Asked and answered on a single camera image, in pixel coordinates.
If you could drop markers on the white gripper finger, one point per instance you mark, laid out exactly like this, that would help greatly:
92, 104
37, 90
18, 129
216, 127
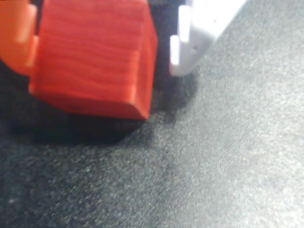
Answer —
204, 31

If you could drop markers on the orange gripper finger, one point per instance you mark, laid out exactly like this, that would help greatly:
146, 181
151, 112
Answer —
16, 33

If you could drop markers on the red wooden cube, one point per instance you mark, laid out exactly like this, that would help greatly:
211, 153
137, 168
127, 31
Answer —
92, 59

